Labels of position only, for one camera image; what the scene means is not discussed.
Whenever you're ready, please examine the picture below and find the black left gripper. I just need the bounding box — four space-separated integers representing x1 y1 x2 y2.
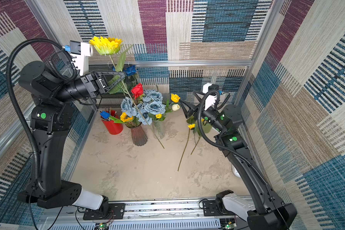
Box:
53 71 125 107

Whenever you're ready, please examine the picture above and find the large yellow sunflower stem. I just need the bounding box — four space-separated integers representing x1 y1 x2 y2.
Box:
177 116 195 171

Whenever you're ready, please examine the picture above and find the small yellow sunflower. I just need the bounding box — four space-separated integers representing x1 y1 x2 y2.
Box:
171 94 181 103

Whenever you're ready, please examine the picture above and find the yellow sunflower bouquet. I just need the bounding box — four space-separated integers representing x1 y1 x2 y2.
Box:
187 116 212 155

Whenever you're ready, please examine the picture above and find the tall yellow sunflower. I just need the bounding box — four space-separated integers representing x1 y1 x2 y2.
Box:
88 35 165 150

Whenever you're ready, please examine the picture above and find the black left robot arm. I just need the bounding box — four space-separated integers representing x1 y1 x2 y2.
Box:
6 38 126 220

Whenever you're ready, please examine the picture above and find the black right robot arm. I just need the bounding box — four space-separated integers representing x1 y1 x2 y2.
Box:
179 90 297 230

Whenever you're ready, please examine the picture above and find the clear glass vase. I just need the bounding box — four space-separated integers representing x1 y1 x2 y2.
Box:
152 120 165 140

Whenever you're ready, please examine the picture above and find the dark ribbed glass vase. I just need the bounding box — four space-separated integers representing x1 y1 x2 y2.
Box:
126 122 148 146

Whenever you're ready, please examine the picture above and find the blue rose pair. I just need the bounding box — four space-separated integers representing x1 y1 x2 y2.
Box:
111 65 137 77

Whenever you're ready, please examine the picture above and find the white tulip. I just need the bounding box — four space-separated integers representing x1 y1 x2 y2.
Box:
172 103 180 111

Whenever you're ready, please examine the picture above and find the red rose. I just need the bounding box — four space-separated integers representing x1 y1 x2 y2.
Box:
131 83 144 99

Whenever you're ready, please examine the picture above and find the grey blue rose bouquet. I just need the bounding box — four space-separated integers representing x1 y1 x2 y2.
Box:
121 90 166 125

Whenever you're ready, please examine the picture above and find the blue tulip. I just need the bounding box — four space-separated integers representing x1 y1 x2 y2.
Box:
100 111 110 121

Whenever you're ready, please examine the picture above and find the red pen cup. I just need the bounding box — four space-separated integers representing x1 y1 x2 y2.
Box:
101 110 123 135

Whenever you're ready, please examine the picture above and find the white round puck device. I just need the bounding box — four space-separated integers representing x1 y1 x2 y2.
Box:
232 166 241 178

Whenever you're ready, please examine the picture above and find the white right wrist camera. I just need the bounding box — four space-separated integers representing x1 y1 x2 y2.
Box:
203 83 221 110

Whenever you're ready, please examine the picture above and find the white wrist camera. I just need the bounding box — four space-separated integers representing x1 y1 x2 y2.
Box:
63 41 93 76
203 83 221 110

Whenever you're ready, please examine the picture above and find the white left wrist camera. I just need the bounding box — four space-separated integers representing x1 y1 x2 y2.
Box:
63 41 93 76

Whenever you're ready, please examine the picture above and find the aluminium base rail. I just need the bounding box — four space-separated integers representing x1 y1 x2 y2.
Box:
38 197 249 230

